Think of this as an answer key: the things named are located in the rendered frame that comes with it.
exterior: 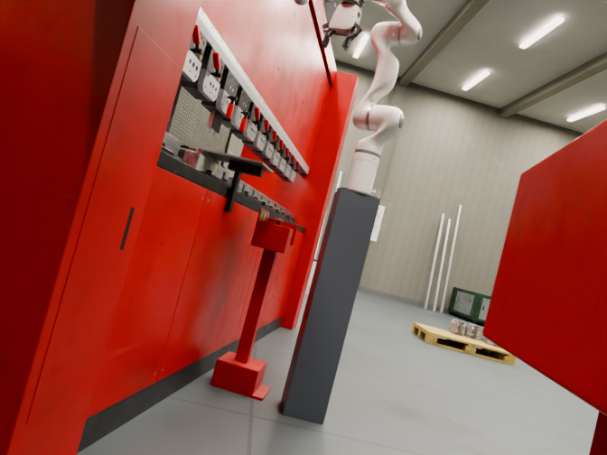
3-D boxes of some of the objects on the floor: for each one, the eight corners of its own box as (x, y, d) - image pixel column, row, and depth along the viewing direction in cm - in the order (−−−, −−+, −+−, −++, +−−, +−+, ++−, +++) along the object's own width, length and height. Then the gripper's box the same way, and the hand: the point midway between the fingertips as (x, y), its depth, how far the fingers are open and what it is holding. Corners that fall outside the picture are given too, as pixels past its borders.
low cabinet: (510, 329, 1245) (517, 302, 1248) (548, 343, 1080) (555, 313, 1083) (446, 312, 1230) (452, 286, 1233) (474, 324, 1065) (482, 293, 1068)
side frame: (292, 329, 406) (358, 75, 415) (200, 303, 420) (266, 57, 429) (296, 326, 430) (359, 86, 440) (210, 301, 444) (272, 69, 454)
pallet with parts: (487, 350, 625) (492, 328, 626) (517, 366, 547) (523, 340, 549) (408, 330, 620) (414, 308, 621) (427, 343, 542) (434, 318, 543)
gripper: (327, -3, 175) (310, 40, 174) (368, -2, 165) (350, 43, 165) (336, 9, 181) (319, 51, 181) (376, 12, 172) (358, 55, 171)
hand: (334, 45), depth 173 cm, fingers open, 8 cm apart
